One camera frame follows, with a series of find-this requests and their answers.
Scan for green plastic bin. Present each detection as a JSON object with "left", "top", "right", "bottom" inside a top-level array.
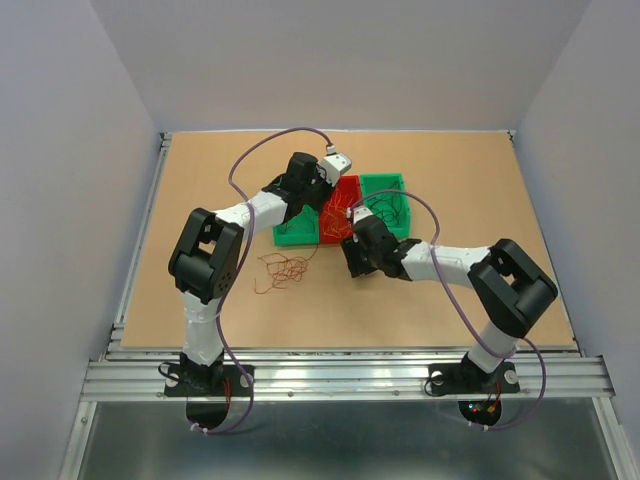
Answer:
[
  {"left": 272, "top": 206, "right": 320, "bottom": 247},
  {"left": 360, "top": 173, "right": 411, "bottom": 239}
]

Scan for red plastic bin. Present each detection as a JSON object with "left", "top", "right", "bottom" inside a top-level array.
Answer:
[{"left": 319, "top": 175, "right": 361, "bottom": 244}]

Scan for orange wire bundle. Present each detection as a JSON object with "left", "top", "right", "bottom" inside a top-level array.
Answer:
[{"left": 253, "top": 244, "right": 321, "bottom": 296}]

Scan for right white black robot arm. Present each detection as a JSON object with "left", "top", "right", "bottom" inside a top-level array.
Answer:
[{"left": 341, "top": 215, "right": 558, "bottom": 396}]

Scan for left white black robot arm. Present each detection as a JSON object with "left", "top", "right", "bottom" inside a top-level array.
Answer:
[{"left": 159, "top": 148, "right": 352, "bottom": 397}]

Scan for orange wires in red bin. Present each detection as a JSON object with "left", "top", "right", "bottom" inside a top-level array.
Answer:
[{"left": 322, "top": 187, "right": 356, "bottom": 239}]

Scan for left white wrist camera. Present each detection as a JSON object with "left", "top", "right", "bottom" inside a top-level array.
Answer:
[{"left": 319, "top": 144, "right": 352, "bottom": 187}]

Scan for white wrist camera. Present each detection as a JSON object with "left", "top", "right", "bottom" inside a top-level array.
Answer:
[
  {"left": 346, "top": 204, "right": 374, "bottom": 232},
  {"left": 319, "top": 144, "right": 352, "bottom": 187}
]

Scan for dark wires in left bin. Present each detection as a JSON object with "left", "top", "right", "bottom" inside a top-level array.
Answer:
[{"left": 282, "top": 209, "right": 319, "bottom": 239}]

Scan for dark wires in bin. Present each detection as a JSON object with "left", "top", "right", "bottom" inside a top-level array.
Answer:
[
  {"left": 367, "top": 187, "right": 409, "bottom": 226},
  {"left": 282, "top": 209, "right": 319, "bottom": 239}
]

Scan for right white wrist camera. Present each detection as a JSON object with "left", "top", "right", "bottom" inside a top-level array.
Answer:
[{"left": 346, "top": 204, "right": 374, "bottom": 232}]

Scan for dark wires in right bin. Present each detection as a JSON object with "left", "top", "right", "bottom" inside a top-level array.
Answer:
[{"left": 367, "top": 187, "right": 409, "bottom": 226}]

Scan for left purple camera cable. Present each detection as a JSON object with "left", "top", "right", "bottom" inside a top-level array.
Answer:
[{"left": 188, "top": 127, "right": 334, "bottom": 437}]

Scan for purple camera cable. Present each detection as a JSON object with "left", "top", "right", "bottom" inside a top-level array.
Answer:
[
  {"left": 188, "top": 127, "right": 334, "bottom": 437},
  {"left": 347, "top": 188, "right": 545, "bottom": 434}
]

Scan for aluminium mounting rail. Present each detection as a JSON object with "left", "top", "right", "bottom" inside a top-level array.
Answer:
[{"left": 80, "top": 348, "right": 615, "bottom": 402}]

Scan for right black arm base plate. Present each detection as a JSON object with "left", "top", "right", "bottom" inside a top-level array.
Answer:
[{"left": 423, "top": 362, "right": 520, "bottom": 397}]

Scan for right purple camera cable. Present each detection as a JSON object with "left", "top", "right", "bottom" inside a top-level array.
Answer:
[{"left": 347, "top": 188, "right": 545, "bottom": 434}]

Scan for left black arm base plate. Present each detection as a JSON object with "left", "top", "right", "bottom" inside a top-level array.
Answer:
[{"left": 158, "top": 362, "right": 251, "bottom": 399}]

